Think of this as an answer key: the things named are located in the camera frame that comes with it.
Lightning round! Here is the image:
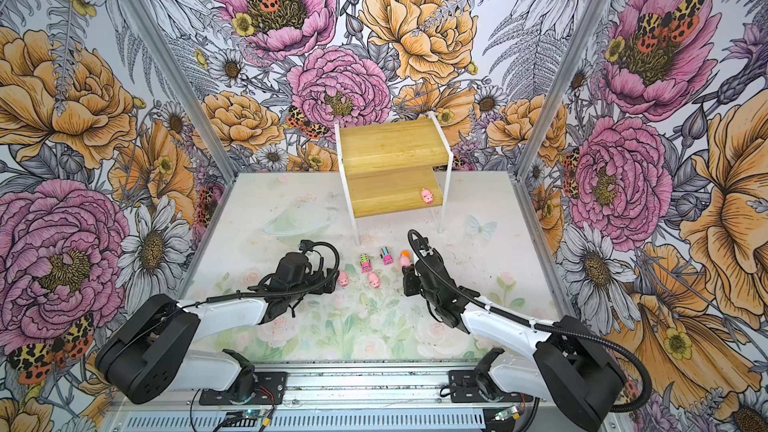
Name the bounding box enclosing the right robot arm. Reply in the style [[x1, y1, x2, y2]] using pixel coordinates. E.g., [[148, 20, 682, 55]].
[[404, 230, 629, 431]]

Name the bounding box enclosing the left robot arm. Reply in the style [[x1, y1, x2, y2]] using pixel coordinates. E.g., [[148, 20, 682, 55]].
[[95, 240, 341, 405]]

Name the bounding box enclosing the two-tier bamboo shelf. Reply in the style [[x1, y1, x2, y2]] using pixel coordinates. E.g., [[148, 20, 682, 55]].
[[334, 111, 454, 245]]

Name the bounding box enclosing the pink car blue roof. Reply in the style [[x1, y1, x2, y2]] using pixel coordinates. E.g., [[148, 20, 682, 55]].
[[380, 247, 394, 265]]

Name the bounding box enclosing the pink car green roof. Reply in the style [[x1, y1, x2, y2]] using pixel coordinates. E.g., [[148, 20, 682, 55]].
[[360, 253, 373, 274]]

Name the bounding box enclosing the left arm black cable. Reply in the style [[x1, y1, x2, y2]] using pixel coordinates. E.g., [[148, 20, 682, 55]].
[[191, 239, 341, 313]]

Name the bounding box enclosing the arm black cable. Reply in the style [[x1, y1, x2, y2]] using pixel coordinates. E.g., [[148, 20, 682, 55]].
[[191, 239, 341, 313], [406, 228, 654, 414]]

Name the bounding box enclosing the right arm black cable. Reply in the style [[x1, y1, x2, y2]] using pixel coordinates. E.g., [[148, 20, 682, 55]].
[[406, 228, 654, 414]]

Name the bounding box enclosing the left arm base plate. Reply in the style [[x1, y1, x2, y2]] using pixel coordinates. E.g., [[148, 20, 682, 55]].
[[198, 372, 288, 406]]

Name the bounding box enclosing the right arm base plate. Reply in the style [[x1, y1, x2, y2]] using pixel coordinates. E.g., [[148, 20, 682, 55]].
[[440, 369, 533, 404]]

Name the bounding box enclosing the aluminium front rail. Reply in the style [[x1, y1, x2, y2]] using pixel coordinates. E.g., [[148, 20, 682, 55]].
[[101, 361, 637, 432]]

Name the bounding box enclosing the left aluminium corner post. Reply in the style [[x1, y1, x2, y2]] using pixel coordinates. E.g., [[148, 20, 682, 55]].
[[119, 0, 238, 185]]

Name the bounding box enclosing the aluminium corner post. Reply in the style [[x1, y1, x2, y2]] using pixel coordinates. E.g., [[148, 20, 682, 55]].
[[119, 0, 238, 185], [515, 0, 611, 183]]

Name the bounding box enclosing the right aluminium corner post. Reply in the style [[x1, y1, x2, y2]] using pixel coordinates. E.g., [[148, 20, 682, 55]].
[[515, 0, 611, 183]]

